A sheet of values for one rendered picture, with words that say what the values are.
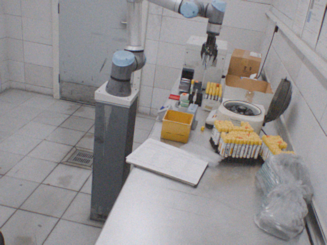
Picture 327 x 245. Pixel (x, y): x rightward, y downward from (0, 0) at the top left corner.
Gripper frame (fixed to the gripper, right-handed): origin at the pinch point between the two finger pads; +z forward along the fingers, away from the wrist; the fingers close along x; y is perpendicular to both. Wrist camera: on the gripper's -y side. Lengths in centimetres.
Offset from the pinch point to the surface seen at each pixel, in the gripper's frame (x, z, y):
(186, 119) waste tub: 0.1, 18.8, 32.9
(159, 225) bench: 9, 25, 102
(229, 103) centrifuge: 17.6, 14.2, 8.0
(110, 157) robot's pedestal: -43, 62, 22
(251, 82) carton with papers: 26.8, 12.6, -35.3
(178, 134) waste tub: 0, 21, 46
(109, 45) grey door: -126, 41, -149
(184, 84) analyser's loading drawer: -14.5, 21.1, -24.1
